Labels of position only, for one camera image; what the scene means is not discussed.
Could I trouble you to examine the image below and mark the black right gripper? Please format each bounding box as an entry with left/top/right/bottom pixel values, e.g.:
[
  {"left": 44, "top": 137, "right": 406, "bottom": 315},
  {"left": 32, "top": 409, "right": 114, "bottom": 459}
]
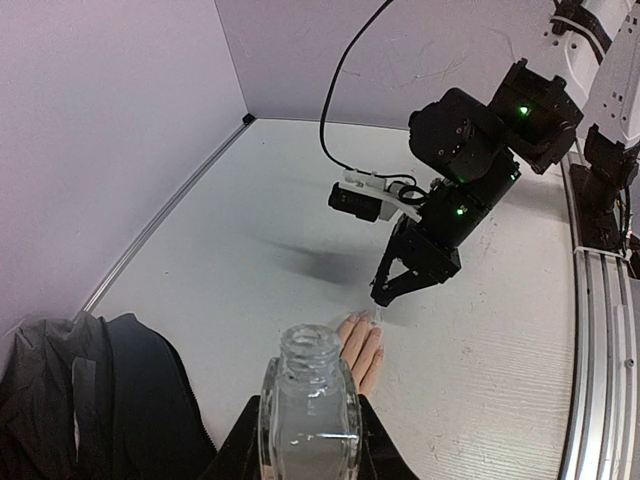
[{"left": 371, "top": 215, "right": 461, "bottom": 306}]

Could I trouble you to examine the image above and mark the clear nail polish bottle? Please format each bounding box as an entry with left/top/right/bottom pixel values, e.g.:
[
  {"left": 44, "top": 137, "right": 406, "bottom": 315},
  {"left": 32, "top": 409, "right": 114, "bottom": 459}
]
[{"left": 258, "top": 324, "right": 363, "bottom": 479}]

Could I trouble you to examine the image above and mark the nail polish brush cap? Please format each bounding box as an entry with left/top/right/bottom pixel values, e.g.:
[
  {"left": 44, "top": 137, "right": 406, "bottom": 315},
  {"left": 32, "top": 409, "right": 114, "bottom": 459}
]
[{"left": 371, "top": 305, "right": 384, "bottom": 327}]

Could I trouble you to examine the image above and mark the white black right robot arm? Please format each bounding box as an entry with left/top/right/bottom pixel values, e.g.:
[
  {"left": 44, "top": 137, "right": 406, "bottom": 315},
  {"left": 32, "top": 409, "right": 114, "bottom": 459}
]
[{"left": 371, "top": 1, "right": 638, "bottom": 306}]

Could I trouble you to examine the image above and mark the mannequin hand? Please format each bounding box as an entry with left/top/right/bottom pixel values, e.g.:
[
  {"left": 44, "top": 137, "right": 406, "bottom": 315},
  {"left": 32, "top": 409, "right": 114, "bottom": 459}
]
[{"left": 337, "top": 313, "right": 384, "bottom": 397}]

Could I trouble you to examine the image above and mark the aluminium table edge strip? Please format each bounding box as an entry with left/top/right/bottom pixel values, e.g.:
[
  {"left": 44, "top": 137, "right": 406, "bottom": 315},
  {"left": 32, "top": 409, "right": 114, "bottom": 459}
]
[{"left": 81, "top": 113, "right": 256, "bottom": 313}]

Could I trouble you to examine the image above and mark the dark jacket with grey lining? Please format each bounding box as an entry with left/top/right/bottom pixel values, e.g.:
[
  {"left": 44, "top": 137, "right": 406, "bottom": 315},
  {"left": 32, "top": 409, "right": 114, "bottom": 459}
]
[{"left": 1, "top": 314, "right": 413, "bottom": 479}]

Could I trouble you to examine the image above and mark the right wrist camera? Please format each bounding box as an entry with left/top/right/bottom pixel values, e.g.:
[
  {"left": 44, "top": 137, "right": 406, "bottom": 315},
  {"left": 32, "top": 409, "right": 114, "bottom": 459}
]
[{"left": 328, "top": 170, "right": 421, "bottom": 222}]

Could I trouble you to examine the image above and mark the black right camera cable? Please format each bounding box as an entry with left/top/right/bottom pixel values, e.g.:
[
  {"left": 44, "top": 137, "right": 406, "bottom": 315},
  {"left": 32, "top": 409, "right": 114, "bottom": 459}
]
[{"left": 319, "top": 0, "right": 396, "bottom": 174}]

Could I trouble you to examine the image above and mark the aluminium front rail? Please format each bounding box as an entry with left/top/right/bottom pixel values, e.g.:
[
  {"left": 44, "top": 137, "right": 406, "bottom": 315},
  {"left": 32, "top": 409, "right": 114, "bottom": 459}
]
[{"left": 559, "top": 152, "right": 639, "bottom": 479}]

